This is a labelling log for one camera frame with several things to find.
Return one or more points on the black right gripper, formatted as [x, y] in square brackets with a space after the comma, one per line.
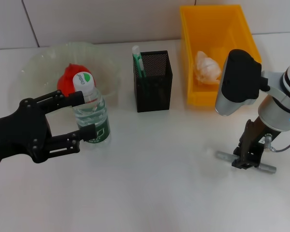
[253, 137]

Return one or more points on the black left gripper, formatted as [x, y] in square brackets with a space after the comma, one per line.
[17, 135]

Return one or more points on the clear green-label water bottle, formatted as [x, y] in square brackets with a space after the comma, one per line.
[91, 116]

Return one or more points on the grey marker pen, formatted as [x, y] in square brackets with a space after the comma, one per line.
[223, 155]

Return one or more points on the red-orange toy orange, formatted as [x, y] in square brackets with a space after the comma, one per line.
[66, 79]

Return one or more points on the green utility knife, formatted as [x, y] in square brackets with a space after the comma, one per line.
[139, 62]

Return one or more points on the white paper ball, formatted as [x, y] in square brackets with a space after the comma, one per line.
[207, 68]

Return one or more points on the pale green glass fruit plate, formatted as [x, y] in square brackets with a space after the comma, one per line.
[106, 62]

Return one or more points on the black mesh pen holder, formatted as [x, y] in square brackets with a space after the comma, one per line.
[154, 96]

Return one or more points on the yellow plastic bin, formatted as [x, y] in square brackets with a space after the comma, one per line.
[207, 31]

